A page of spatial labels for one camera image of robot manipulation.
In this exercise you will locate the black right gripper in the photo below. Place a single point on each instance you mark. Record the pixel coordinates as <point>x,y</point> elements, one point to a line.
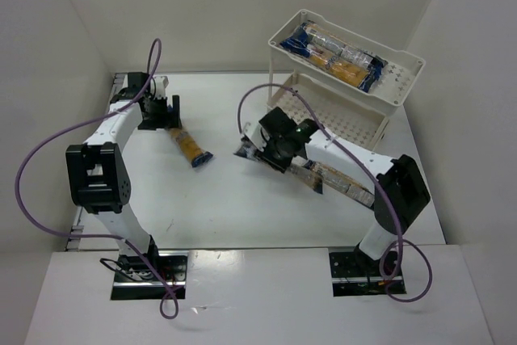
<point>262,155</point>

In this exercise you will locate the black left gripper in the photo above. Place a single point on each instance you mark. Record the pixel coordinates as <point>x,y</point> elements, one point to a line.
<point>169,119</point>

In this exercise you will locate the spaghetti bag blue yellow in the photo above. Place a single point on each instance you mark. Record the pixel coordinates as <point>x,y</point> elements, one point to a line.
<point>195,155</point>
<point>353,75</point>

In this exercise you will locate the spaghetti bag label side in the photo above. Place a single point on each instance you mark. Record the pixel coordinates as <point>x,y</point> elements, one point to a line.
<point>311,33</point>
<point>314,181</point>
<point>344,185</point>

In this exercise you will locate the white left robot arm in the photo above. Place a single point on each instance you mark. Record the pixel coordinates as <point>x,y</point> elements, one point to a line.
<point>98,179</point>

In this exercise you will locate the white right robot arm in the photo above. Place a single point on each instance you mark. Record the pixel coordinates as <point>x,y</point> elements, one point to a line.
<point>400,193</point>

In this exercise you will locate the cream two-tier rolling cart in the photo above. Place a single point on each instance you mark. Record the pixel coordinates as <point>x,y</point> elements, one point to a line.
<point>385,96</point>

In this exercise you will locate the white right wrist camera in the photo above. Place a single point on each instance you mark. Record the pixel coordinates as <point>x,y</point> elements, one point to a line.
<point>254,133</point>

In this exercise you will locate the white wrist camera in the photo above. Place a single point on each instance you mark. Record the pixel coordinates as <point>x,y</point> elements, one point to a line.
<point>157,87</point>
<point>254,133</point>

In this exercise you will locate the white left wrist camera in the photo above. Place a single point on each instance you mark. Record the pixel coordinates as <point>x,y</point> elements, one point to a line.
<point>157,87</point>

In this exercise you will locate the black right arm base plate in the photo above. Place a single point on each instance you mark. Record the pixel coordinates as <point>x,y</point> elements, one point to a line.
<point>354,274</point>

